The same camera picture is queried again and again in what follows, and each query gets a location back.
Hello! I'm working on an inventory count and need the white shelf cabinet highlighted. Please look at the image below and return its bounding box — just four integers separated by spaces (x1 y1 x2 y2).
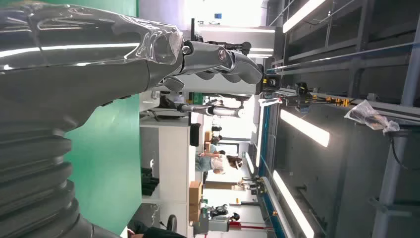
140 118 198 238

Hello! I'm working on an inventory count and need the black hanging bag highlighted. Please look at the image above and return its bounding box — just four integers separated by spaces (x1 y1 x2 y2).
189 122 202 148

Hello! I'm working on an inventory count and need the standing person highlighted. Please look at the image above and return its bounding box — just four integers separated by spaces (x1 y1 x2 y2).
195 153 244 175

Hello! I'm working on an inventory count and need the cardboard box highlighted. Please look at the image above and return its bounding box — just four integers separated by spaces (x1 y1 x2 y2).
189 180 204 223

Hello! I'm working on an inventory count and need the person in black shirt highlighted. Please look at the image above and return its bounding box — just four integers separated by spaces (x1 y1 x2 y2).
127 219 186 238

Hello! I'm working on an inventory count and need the narrow ceiling light strip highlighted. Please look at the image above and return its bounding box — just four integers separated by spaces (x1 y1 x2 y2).
255 104 266 168

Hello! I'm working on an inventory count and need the clear plastic bag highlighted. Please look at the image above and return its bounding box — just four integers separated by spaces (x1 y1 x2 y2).
344 100 401 134

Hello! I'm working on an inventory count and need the black and yellow camera unit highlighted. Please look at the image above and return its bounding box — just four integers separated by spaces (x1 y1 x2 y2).
262 73 283 93

